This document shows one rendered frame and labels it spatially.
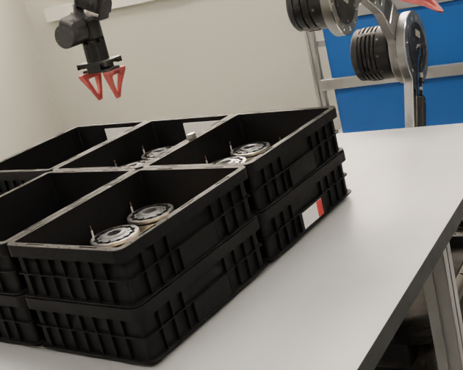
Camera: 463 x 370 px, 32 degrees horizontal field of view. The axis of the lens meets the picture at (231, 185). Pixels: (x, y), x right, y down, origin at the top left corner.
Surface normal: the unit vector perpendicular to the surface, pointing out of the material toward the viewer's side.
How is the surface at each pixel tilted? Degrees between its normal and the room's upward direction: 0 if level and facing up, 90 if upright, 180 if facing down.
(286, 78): 90
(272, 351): 0
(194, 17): 90
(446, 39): 90
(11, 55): 90
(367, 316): 0
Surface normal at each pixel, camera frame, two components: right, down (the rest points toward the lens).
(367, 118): -0.47, 0.37
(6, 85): 0.85, -0.04
